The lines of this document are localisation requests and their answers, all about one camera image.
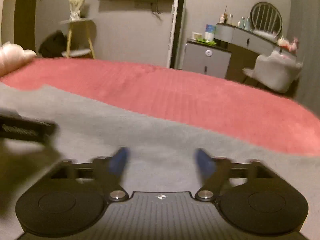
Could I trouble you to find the grey sweatpants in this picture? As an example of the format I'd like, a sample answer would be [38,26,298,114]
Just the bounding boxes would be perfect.
[1,85,319,239]

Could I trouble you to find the pink ribbed bedspread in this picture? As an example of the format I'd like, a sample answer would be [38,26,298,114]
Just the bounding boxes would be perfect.
[1,58,319,156]

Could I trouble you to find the pink plush pillow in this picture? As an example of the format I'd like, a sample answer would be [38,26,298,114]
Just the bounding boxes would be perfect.
[0,42,37,77]

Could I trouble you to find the grey bedside cabinet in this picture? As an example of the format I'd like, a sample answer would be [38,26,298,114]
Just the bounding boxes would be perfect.
[182,40,232,79]

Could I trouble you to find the black bag on floor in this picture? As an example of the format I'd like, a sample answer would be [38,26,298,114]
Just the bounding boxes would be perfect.
[38,30,67,58]

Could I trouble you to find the grey upholstered chair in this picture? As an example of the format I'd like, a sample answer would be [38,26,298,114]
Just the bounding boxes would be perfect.
[242,51,303,94]

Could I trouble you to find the yellow leg side table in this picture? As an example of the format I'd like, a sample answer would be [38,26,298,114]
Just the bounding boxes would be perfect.
[59,18,95,59]

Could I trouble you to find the white cup on cabinet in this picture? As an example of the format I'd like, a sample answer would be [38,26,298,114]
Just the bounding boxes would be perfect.
[191,31,202,40]

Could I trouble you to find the grey vanity desk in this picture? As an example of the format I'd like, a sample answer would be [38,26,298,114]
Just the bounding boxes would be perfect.
[214,23,298,81]

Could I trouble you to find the blue white tissue pack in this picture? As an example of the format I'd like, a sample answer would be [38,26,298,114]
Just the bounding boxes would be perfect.
[204,24,216,42]

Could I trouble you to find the white tall heater column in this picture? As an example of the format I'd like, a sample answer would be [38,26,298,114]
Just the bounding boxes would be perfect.
[166,0,186,69]

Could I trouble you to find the wrapped flower bouquet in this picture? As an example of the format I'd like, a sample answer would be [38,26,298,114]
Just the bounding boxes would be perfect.
[68,0,85,22]

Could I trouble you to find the round vanity mirror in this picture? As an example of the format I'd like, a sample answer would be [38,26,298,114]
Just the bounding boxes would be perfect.
[250,2,283,35]

